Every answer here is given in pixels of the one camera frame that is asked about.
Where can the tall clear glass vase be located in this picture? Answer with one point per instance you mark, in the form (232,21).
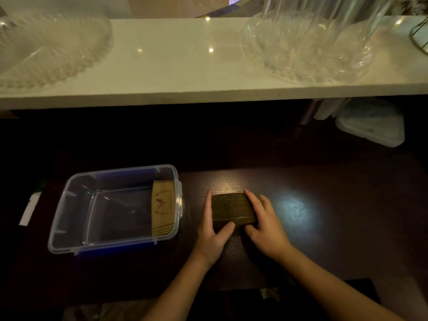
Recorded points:
(321,19)

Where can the person's right middle finger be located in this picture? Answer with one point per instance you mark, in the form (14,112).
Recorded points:
(266,205)

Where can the person's left hand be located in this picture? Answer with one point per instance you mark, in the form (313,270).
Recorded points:
(207,235)

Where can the white paper strip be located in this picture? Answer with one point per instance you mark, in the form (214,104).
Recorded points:
(29,208)

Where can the person's left forearm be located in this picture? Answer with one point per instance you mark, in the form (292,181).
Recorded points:
(174,290)

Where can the metal shelf leg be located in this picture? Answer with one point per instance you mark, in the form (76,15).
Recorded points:
(309,111)

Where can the person's right hand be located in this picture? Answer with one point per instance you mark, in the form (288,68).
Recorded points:
(269,230)

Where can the person's right forearm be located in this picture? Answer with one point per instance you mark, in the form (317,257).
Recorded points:
(334,290)

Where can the person's left thumb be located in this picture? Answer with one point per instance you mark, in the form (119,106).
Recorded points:
(225,229)

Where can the white stone shelf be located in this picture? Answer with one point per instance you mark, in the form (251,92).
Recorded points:
(214,63)

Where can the clear ridged glass plate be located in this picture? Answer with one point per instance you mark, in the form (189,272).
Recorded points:
(46,50)

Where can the white plastic lidded box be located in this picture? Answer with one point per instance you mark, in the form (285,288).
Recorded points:
(371,122)

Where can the dark wooden block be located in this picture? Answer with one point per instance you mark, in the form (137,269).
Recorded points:
(233,209)

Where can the clear glass bowl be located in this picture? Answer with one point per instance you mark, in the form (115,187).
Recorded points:
(307,50)

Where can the person's right thumb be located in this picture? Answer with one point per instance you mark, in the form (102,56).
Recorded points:
(250,232)

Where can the printed wooden board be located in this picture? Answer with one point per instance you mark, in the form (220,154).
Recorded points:
(163,207)

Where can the clear plastic storage container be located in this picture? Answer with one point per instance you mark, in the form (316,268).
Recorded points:
(115,210)

